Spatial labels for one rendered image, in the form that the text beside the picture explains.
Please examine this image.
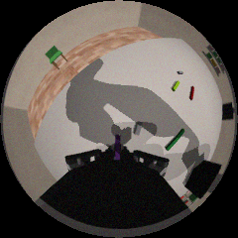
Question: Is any purple rod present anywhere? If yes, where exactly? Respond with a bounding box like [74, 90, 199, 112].
[115, 135, 120, 160]

